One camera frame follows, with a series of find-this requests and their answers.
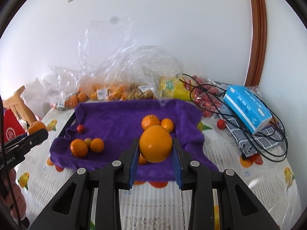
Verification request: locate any small orange tangerine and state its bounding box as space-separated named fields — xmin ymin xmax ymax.
xmin=28 ymin=121 xmax=46 ymax=134

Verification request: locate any small red tomato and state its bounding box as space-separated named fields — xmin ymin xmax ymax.
xmin=77 ymin=125 xmax=85 ymax=134

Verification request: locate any greenish small kumquat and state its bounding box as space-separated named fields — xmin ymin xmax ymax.
xmin=84 ymin=138 xmax=92 ymax=149

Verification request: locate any small orange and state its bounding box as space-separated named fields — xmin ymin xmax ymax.
xmin=90 ymin=138 xmax=105 ymax=153

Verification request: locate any large orange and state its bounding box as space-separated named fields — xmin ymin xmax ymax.
xmin=139 ymin=125 xmax=172 ymax=163

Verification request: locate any small mandarin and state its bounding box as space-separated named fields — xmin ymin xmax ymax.
xmin=160 ymin=118 xmax=175 ymax=133

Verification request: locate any big mandarin with stem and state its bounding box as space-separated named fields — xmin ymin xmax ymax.
xmin=141 ymin=114 xmax=160 ymax=130

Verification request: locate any bag of red fruits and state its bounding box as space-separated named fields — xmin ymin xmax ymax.
xmin=190 ymin=75 xmax=224 ymax=117

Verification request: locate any left hand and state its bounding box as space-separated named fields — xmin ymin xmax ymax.
xmin=1 ymin=169 xmax=26 ymax=220

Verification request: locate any red paper bag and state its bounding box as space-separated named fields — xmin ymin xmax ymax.
xmin=4 ymin=109 xmax=26 ymax=143

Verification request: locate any black tray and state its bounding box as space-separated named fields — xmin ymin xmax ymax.
xmin=58 ymin=113 xmax=76 ymax=137

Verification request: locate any wooden chair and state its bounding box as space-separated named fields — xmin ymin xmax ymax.
xmin=3 ymin=86 xmax=37 ymax=125

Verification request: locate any white plastic bag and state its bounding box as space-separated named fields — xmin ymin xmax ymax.
xmin=21 ymin=78 xmax=50 ymax=119

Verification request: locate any grey checked cloth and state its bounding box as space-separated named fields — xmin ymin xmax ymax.
xmin=218 ymin=86 xmax=288 ymax=163

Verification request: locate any clear bag of tangerines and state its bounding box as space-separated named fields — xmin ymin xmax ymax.
xmin=44 ymin=65 xmax=88 ymax=111

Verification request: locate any purple towel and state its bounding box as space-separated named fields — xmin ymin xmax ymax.
xmin=50 ymin=99 xmax=218 ymax=171

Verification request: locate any small red fruit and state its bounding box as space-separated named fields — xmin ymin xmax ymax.
xmin=216 ymin=119 xmax=226 ymax=130

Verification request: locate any blue tissue pack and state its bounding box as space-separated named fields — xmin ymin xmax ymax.
xmin=224 ymin=85 xmax=272 ymax=135

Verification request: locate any clear bag of kumquats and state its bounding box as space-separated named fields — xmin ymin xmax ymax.
xmin=78 ymin=17 xmax=183 ymax=100

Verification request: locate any yellow snack bag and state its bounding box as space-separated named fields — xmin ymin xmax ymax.
xmin=159 ymin=76 xmax=191 ymax=101

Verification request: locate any black cable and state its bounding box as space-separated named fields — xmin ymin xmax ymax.
xmin=181 ymin=73 xmax=288 ymax=162

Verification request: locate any brown wooden door frame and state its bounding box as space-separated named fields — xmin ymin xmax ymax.
xmin=245 ymin=0 xmax=267 ymax=87

